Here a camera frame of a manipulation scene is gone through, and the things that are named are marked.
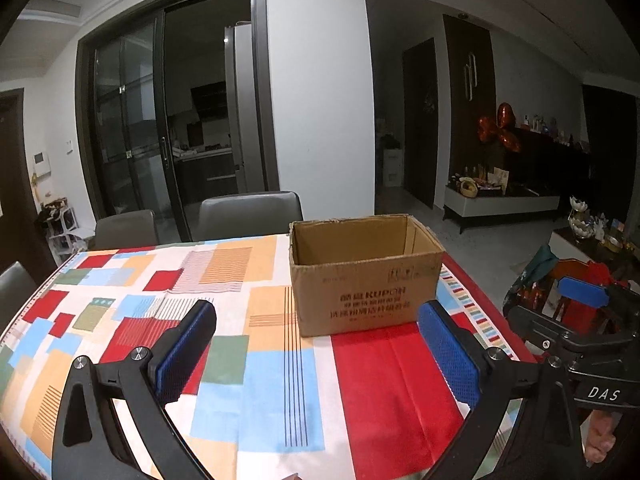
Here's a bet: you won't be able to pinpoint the dark interior door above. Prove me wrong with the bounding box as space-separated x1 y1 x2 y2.
402 37 440 210

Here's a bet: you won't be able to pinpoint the person's right hand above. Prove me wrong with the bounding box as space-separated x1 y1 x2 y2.
584 410 619 467

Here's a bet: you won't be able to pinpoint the dark wooden door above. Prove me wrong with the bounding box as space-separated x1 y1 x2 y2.
0 87 57 282

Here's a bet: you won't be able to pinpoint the white storage rack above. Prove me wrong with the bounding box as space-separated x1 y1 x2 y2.
37 197 89 262

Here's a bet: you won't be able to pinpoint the wooden chair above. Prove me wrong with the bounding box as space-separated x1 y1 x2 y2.
502 255 632 337

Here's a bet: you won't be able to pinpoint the black range hood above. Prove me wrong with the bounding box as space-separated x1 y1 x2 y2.
191 81 229 120

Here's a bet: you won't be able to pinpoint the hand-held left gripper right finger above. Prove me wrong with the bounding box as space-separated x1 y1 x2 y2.
417 300 589 480

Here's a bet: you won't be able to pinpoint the kitchen counter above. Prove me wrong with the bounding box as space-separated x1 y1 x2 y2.
170 147 237 202

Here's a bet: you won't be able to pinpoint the red garment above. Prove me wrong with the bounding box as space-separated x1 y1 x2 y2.
585 262 614 287

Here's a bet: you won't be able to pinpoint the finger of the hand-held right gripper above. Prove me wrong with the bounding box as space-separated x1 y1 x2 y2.
506 305 640 352
557 276 640 322

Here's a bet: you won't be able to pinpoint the green garment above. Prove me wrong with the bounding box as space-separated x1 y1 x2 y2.
519 245 559 287

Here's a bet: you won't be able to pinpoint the white low cabinet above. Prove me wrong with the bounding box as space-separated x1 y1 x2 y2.
444 185 561 234

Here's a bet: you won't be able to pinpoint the dark framed glass sliding door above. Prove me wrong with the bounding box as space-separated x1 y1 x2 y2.
76 0 281 242

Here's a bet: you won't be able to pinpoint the grey leather dining chair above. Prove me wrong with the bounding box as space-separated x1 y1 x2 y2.
198 191 304 242
0 260 39 332
94 210 160 251

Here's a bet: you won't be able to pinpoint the tall dark cabinet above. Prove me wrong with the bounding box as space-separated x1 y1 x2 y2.
442 14 497 187

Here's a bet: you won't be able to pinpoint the brown cardboard box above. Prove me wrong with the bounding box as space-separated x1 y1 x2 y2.
289 214 444 338

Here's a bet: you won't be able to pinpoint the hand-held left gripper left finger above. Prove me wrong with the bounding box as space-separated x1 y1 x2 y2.
50 299 218 480

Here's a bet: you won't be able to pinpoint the colourful patchwork tablecloth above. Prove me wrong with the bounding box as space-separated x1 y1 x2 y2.
0 232 537 480

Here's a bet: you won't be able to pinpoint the dark coffee table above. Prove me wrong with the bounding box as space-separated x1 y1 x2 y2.
550 227 640 272

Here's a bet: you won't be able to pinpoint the dark sideboard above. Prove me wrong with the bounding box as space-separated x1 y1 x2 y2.
505 127 592 197

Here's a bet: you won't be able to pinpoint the white box by wall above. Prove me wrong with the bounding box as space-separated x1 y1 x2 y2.
382 147 404 187

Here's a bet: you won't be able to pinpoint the red foil balloons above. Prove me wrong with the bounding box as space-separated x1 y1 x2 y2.
477 102 524 154

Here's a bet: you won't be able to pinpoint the white gold swan ornament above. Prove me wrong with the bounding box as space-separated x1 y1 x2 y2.
569 196 594 239

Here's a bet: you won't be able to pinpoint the row of small ornaments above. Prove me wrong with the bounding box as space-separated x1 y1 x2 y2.
520 112 589 149

